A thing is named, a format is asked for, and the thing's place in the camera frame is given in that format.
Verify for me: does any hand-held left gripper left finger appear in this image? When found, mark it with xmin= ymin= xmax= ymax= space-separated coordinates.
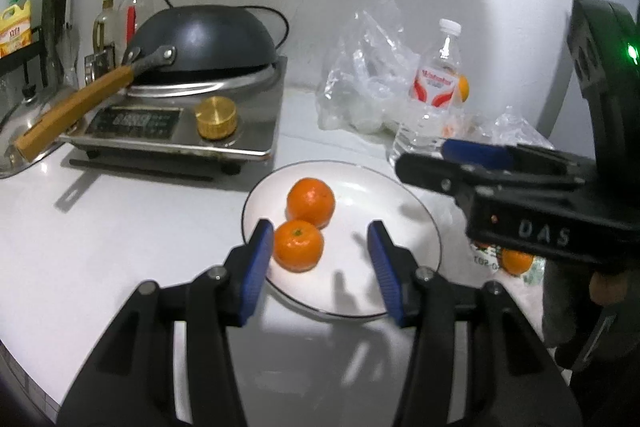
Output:
xmin=56 ymin=219 xmax=275 ymax=427

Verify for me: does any yellow detergent bottle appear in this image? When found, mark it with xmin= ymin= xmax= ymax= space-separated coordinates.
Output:
xmin=0 ymin=0 xmax=35 ymax=58

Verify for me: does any grey metal utensil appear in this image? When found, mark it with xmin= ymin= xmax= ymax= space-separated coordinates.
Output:
xmin=83 ymin=48 xmax=117 ymax=85

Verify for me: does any cooking oil bottle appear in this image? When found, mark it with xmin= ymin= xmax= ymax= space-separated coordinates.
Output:
xmin=92 ymin=0 xmax=118 ymax=58

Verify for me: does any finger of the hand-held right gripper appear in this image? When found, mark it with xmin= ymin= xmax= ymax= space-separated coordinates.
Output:
xmin=441 ymin=138 xmax=597 ymax=181
xmin=395 ymin=152 xmax=585 ymax=208

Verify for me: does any clear plastic water bottle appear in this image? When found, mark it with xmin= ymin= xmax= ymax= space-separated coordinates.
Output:
xmin=389 ymin=18 xmax=463 ymax=172

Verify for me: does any person's right hand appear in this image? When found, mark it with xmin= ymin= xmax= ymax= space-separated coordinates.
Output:
xmin=589 ymin=272 xmax=630 ymax=305

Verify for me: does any folded umbrella with hook handle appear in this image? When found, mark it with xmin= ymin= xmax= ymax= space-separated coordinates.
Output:
xmin=60 ymin=0 xmax=82 ymax=78

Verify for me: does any brass round knob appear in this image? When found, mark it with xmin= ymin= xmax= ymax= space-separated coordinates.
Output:
xmin=194 ymin=97 xmax=239 ymax=140

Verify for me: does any steel induction cooker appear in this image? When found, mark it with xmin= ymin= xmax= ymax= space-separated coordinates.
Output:
xmin=60 ymin=54 xmax=288 ymax=175

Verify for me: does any red label plastic bottle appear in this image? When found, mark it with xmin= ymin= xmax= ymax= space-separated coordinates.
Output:
xmin=118 ymin=0 xmax=153 ymax=48

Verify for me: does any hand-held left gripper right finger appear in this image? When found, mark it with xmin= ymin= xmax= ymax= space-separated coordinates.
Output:
xmin=366 ymin=220 xmax=585 ymax=427

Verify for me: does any clear plastic bag with sticker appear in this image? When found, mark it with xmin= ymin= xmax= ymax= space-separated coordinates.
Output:
xmin=465 ymin=107 xmax=556 ymax=152

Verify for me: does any steel pot lid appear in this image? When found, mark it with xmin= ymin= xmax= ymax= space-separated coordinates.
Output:
xmin=0 ymin=84 xmax=81 ymax=180

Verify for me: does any orange tangerine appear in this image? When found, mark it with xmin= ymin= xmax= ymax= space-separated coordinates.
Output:
xmin=501 ymin=249 xmax=536 ymax=277
xmin=272 ymin=219 xmax=325 ymax=273
xmin=286 ymin=177 xmax=336 ymax=229

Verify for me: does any white plate with dark rim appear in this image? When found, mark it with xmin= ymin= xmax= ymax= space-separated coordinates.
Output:
xmin=242 ymin=160 xmax=442 ymax=320

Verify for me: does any black wok with wooden handle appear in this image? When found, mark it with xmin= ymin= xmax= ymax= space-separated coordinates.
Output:
xmin=14 ymin=4 xmax=279 ymax=161

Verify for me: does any black metal rack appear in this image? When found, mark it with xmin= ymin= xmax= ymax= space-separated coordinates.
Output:
xmin=0 ymin=24 xmax=51 ymax=108

